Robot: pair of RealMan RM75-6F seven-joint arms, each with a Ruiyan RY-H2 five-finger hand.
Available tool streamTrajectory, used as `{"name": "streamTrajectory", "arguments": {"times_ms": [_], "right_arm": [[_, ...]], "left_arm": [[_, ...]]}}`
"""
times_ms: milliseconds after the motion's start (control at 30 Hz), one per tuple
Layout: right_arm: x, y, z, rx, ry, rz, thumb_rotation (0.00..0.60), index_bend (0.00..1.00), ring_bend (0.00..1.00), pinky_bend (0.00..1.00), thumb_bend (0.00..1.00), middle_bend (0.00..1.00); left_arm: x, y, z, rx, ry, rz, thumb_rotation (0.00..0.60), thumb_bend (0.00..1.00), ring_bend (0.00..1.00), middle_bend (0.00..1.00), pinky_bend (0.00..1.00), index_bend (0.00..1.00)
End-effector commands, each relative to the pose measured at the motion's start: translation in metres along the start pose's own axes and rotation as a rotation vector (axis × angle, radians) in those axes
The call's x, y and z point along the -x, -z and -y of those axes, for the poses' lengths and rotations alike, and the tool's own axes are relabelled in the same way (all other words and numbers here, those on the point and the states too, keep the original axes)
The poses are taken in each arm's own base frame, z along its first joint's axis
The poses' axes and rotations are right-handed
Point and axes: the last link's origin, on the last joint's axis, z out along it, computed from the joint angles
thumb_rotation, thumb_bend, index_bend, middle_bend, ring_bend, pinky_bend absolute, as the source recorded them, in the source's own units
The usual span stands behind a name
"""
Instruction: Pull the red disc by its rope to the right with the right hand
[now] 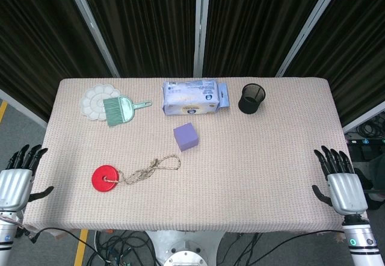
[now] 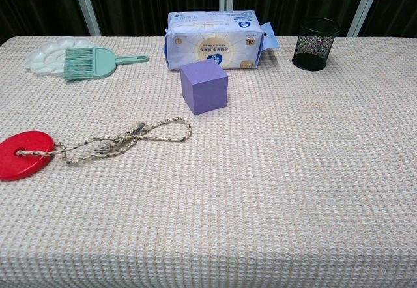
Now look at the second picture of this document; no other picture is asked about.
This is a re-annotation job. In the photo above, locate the red disc with centre hole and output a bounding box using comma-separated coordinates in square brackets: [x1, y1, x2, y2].
[0, 130, 55, 182]

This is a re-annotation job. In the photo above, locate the purple foam cube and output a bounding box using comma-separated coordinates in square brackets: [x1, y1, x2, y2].
[180, 61, 231, 116]

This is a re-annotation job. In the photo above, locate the black mesh pen cup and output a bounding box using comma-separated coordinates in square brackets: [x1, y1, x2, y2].
[291, 16, 341, 72]

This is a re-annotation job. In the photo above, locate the white flower paint palette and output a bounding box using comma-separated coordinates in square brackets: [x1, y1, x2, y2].
[25, 36, 98, 77]

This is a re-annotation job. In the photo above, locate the beige speckled braided rope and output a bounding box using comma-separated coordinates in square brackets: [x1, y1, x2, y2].
[16, 116, 193, 167]

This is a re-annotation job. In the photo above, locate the blue white tissue pack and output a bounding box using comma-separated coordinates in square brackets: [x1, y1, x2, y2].
[162, 9, 278, 71]

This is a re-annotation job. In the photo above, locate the green hand brush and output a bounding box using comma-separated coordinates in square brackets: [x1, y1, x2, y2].
[63, 46, 150, 82]

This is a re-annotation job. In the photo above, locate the beige waffle tablecloth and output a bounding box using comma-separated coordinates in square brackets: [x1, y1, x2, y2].
[0, 35, 417, 288]

